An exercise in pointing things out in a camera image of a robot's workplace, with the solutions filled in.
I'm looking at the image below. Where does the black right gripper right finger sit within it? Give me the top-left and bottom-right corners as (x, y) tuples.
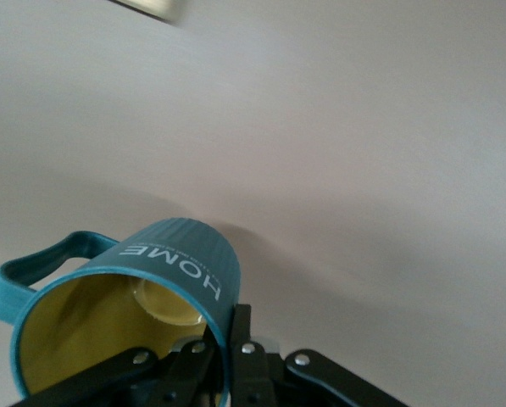
(226, 304), (406, 407)

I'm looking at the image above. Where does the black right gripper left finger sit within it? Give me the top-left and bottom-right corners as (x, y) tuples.
(19, 338), (216, 407)

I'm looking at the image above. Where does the bamboo cutting board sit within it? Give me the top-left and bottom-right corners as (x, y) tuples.
(108, 0), (186, 23)

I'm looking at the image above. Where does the brown table cover cloth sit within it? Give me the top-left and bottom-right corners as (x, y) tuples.
(0, 0), (506, 407)

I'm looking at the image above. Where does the teal mug yellow inside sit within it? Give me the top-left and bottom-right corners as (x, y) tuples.
(0, 216), (242, 407)

